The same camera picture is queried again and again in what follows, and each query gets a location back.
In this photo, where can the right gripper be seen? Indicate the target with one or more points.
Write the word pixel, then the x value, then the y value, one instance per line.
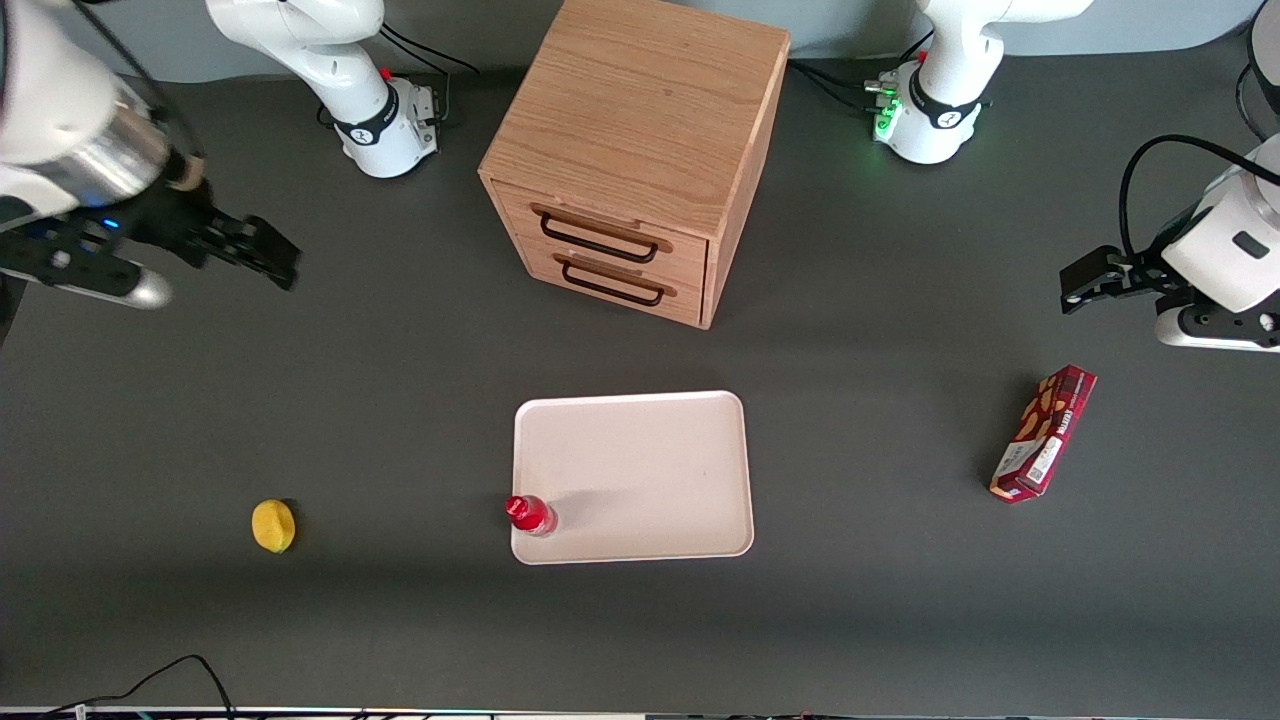
pixel 182 222

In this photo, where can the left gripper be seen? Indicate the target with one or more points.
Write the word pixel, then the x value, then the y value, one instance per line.
pixel 1137 272

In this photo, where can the coke bottle with red cap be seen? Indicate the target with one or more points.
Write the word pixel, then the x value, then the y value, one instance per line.
pixel 526 513

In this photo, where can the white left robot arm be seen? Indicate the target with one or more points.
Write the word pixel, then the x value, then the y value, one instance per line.
pixel 950 120

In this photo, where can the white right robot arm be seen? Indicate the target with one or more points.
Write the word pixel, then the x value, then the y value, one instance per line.
pixel 330 50

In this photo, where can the cream rectangular tray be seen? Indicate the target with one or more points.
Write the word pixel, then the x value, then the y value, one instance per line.
pixel 640 470

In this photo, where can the red tartan shortbread box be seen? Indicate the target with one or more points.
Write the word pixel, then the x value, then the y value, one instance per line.
pixel 1045 430

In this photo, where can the yellow lemon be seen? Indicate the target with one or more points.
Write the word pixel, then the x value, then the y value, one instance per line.
pixel 273 526

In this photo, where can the wooden two-drawer cabinet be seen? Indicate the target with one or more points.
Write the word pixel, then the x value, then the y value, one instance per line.
pixel 640 100

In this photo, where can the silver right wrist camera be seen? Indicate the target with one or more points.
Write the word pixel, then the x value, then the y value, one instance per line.
pixel 130 288

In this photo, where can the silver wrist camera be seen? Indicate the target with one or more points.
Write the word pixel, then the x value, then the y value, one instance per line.
pixel 130 288
pixel 1210 335

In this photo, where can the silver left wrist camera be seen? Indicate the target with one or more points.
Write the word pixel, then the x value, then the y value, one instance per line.
pixel 1210 335

